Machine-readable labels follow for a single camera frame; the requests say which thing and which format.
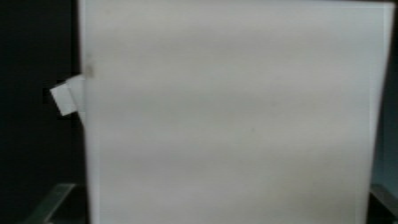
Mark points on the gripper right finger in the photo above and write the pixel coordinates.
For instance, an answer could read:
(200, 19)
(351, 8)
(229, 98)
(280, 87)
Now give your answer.
(382, 206)

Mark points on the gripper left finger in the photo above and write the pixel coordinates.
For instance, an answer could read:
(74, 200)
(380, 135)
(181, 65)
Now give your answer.
(49, 204)

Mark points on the white cabinet body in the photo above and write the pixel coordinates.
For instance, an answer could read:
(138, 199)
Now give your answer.
(67, 95)

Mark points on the small white cabinet top box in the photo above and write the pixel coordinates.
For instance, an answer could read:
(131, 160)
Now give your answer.
(232, 86)

